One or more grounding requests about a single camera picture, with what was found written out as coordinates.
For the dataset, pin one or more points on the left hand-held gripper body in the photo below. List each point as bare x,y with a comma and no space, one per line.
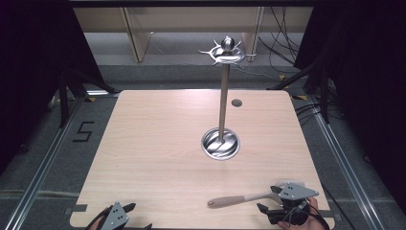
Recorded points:
116,217

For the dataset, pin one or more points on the aluminium floor rail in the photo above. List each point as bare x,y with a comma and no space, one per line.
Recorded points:
41,169
348,169

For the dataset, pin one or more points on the person's right hand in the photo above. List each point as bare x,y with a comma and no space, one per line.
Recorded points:
314,223

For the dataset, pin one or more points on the person's left hand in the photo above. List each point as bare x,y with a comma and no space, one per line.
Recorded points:
95,226

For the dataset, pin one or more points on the silver metal utensil rack stand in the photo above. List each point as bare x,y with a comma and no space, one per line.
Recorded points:
223,96

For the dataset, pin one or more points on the black curtain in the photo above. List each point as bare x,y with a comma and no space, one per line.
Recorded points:
370,96
35,80

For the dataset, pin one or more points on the black tripod stand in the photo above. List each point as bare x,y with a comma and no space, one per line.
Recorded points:
322,92
65,96

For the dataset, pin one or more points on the beige wooden desk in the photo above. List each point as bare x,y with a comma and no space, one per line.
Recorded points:
140,35

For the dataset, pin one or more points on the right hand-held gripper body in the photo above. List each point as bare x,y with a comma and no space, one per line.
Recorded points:
295,192

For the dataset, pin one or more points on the black tape strip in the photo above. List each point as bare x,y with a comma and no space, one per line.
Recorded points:
76,209

